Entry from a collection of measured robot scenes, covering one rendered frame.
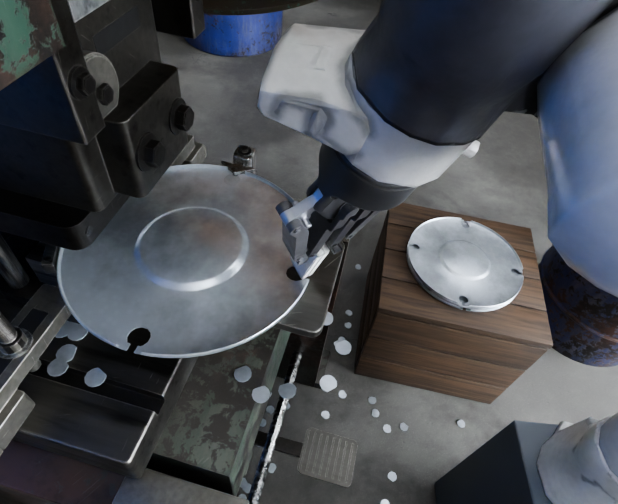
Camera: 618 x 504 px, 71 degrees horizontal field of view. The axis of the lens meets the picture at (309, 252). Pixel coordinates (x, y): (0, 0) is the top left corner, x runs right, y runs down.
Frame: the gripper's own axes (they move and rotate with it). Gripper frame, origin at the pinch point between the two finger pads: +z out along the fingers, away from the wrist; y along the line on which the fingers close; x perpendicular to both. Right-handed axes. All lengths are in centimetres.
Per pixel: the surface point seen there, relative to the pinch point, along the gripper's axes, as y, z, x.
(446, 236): 59, 48, 2
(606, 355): 97, 62, -49
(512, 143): 169, 99, 36
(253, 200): 0.6, 8.1, 11.8
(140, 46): -9.3, -11.1, 20.7
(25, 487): -35.2, 18.9, -6.6
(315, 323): -2.4, 1.9, -6.8
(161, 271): -14.0, 5.6, 6.4
